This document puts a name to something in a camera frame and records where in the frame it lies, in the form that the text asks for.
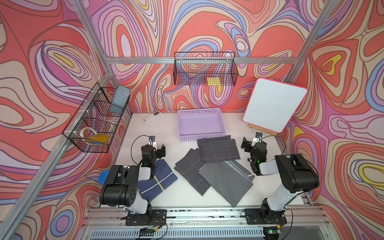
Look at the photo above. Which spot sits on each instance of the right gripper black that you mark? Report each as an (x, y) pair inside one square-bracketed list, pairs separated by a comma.
[(246, 144)]

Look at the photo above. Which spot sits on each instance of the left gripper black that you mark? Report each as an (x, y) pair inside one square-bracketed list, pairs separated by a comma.
[(160, 151)]

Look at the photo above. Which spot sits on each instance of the navy yellow-striped pillowcase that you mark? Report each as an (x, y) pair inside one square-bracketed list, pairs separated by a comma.
[(164, 177)]

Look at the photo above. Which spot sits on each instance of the dark grey grid pillowcase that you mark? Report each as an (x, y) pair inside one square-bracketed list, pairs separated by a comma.
[(218, 149)]

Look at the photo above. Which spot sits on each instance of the dark grey checked pillowcase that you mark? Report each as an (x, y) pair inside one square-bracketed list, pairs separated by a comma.
[(189, 167)]

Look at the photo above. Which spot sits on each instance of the plain grey pillowcase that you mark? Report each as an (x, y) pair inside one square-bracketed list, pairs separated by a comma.
[(230, 179)]

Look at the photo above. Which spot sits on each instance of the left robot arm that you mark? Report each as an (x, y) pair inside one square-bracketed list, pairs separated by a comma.
[(120, 188)]

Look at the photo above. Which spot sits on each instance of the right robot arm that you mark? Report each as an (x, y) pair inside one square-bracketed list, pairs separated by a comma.
[(297, 175)]

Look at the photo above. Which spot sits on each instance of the purple plastic basket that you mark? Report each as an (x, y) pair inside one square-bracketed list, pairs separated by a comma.
[(200, 123)]

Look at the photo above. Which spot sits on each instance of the wooden easel stand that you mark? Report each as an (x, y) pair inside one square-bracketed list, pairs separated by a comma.
[(259, 129)]

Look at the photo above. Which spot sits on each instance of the white remote control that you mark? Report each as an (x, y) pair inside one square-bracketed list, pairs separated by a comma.
[(151, 117)]

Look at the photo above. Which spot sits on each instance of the yellow card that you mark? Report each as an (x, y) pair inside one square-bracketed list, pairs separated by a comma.
[(98, 139)]

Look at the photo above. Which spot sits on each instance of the blue-lid clear jar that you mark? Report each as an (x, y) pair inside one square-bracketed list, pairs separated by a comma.
[(103, 177)]

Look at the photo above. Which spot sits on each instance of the grey blue sponge block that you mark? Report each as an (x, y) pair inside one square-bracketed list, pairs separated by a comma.
[(121, 96)]

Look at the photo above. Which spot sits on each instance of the green circuit board left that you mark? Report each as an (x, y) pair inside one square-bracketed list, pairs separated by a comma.
[(147, 231)]

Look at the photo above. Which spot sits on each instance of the green circuit board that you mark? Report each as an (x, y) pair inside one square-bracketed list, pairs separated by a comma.
[(147, 231), (274, 230)]

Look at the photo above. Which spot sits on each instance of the clear tape roll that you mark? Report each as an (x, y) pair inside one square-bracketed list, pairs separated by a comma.
[(87, 132)]

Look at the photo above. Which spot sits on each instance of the green circuit board right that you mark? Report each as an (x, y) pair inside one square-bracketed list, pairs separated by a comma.
[(274, 230)]

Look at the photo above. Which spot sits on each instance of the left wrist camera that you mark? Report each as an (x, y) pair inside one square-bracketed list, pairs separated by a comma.
[(152, 141)]

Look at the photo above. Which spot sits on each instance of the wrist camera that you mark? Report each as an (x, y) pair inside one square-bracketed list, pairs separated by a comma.
[(258, 136), (152, 141)]

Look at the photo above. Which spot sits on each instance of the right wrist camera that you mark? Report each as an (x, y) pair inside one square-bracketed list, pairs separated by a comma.
[(258, 136)]

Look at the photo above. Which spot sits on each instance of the white board pink frame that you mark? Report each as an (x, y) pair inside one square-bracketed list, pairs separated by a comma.
[(272, 104)]

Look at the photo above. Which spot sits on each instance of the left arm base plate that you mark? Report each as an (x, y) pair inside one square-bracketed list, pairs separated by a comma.
[(155, 218)]

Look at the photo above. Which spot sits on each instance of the black wire basket left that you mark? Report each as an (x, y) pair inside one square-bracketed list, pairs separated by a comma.
[(97, 112)]

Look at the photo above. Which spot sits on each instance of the black wire basket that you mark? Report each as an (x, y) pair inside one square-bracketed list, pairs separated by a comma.
[(97, 112), (205, 69)]

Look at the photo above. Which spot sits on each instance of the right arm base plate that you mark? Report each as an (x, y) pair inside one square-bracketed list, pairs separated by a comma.
[(260, 216)]

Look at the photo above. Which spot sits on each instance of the black wire basket back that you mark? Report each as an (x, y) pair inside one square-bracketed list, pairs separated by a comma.
[(205, 69)]

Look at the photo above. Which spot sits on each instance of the aluminium rail frame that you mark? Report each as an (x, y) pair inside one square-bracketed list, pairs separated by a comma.
[(209, 223)]

